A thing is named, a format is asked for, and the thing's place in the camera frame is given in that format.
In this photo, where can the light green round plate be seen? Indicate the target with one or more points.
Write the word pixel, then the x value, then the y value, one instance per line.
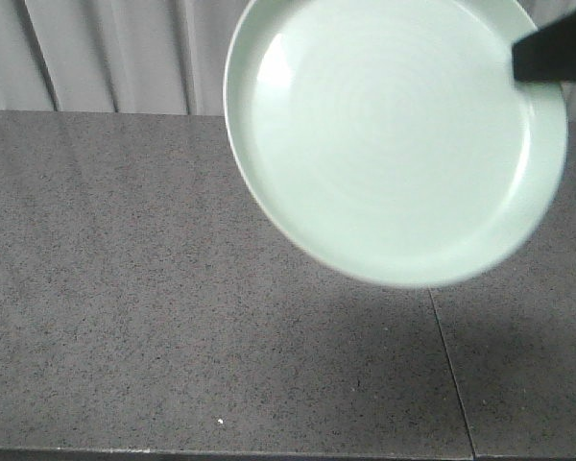
pixel 413 213

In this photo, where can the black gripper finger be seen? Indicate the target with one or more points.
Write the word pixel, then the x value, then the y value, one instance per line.
pixel 547 55

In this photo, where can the white curtain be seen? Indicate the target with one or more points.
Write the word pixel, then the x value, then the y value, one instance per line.
pixel 101 53

